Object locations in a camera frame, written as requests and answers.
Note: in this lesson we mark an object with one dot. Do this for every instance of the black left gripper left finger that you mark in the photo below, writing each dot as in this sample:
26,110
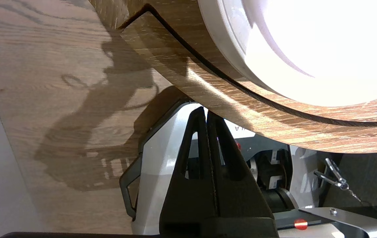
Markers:
188,198

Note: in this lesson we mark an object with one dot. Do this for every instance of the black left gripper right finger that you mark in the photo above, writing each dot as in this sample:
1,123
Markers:
241,198

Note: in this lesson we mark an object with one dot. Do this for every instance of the white robot chassis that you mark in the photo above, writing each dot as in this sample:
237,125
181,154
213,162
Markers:
158,158

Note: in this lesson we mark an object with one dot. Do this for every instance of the red round button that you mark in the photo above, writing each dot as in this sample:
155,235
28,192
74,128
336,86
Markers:
300,224

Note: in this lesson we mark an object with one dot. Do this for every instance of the chrome metal fitting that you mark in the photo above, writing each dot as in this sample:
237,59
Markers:
335,178

